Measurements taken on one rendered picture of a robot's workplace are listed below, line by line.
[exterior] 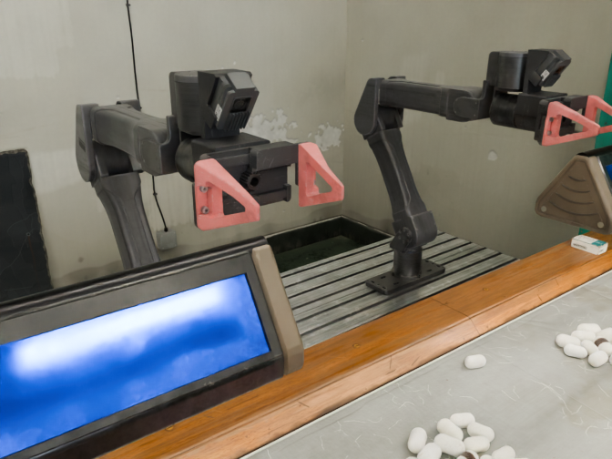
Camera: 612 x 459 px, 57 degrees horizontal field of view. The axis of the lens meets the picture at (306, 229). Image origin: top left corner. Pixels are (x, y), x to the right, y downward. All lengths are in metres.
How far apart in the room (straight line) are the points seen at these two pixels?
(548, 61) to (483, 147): 1.62
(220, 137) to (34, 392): 0.40
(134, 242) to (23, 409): 0.64
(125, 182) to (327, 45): 2.27
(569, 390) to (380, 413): 0.28
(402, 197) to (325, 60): 1.93
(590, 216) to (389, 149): 0.70
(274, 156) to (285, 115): 2.38
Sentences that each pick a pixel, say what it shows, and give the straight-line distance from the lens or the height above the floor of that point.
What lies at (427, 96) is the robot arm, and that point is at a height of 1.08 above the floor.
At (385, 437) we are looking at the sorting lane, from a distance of 0.76.
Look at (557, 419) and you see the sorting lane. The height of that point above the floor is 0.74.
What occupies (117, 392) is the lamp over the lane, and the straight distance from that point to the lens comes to 0.29.
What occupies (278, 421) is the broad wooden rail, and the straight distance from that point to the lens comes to 0.75.
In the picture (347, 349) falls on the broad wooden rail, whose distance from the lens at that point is 0.87.
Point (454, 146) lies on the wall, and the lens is 2.71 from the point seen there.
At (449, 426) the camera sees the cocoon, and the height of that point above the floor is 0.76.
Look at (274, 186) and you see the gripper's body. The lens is 0.61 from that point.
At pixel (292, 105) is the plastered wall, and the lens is 2.98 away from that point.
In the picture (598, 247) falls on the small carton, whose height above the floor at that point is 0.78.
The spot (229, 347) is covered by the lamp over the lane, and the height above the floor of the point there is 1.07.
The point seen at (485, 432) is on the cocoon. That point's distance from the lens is 0.76.
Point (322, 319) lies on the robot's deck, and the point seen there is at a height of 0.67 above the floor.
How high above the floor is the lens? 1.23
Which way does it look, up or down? 21 degrees down
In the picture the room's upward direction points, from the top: straight up
